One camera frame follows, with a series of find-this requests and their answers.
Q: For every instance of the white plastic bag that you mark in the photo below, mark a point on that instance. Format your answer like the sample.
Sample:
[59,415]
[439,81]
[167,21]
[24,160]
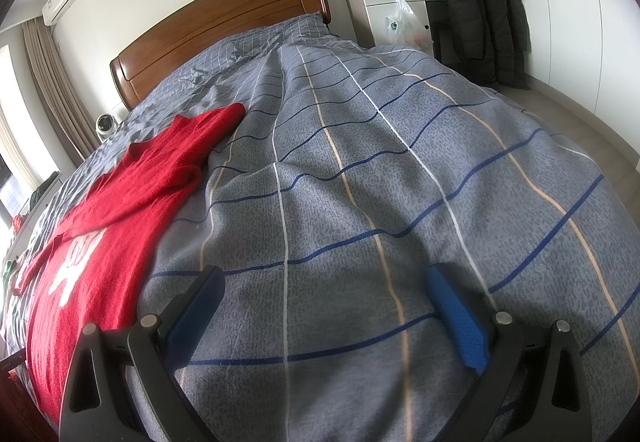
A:
[400,25]

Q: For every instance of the small red object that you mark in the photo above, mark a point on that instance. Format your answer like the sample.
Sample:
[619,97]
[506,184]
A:
[17,222]

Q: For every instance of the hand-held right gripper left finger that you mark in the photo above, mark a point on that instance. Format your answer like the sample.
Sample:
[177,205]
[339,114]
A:
[195,317]

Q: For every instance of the beige curtain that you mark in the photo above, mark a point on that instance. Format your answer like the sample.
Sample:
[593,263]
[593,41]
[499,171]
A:
[55,87]

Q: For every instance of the wooden bed headboard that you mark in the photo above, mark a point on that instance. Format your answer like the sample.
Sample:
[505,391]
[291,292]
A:
[215,17]

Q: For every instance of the black padded jacket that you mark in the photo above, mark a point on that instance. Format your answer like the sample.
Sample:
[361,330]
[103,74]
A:
[475,22]

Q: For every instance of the red sweater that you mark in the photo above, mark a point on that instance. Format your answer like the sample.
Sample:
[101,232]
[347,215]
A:
[125,202]

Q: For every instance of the green and white folded garment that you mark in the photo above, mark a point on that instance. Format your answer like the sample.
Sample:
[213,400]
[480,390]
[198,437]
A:
[7,272]

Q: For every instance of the white wardrobe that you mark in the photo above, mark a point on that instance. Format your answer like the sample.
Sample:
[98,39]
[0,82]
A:
[565,12]

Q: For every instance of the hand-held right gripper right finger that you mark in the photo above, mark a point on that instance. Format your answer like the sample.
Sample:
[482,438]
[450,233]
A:
[457,317]

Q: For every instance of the bed with grey striped cover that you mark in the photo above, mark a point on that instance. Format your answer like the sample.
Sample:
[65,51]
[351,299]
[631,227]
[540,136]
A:
[375,172]

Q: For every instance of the window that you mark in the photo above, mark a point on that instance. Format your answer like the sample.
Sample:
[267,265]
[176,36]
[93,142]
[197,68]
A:
[15,122]

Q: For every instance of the small white round fan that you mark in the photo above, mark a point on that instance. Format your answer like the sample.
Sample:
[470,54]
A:
[107,126]

